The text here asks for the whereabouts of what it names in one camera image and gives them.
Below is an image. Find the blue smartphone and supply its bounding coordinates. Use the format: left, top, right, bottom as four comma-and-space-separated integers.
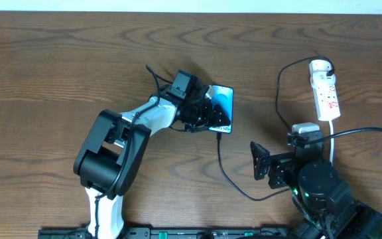
209, 85, 233, 133

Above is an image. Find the black charger cable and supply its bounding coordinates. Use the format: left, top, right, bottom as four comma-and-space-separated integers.
216, 55, 336, 202

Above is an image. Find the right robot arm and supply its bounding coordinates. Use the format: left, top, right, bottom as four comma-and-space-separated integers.
250, 130, 382, 239

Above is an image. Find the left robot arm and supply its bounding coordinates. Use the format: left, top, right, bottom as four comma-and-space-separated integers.
73, 70, 233, 238

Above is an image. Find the white charger adapter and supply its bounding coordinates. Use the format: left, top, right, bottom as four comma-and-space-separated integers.
309, 60, 332, 75

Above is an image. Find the white power strip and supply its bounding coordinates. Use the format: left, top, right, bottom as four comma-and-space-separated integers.
310, 71, 341, 121

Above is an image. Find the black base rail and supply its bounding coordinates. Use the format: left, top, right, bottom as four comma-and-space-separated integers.
37, 228, 290, 239

